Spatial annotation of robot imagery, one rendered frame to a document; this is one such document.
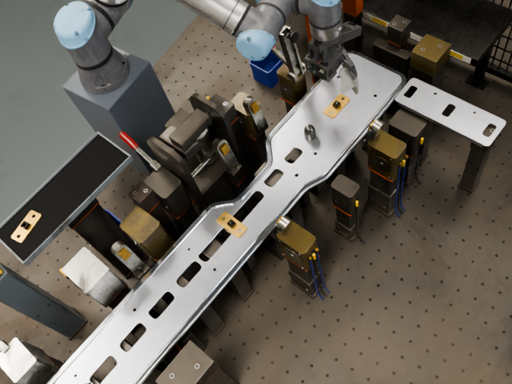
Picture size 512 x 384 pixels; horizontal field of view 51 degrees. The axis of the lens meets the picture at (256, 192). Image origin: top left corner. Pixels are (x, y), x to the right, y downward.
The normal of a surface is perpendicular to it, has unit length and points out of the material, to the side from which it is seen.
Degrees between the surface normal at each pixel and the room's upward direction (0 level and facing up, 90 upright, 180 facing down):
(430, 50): 0
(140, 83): 90
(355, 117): 0
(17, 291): 90
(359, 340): 0
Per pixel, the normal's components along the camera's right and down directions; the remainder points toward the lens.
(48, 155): -0.17, -0.47
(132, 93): 0.82, 0.41
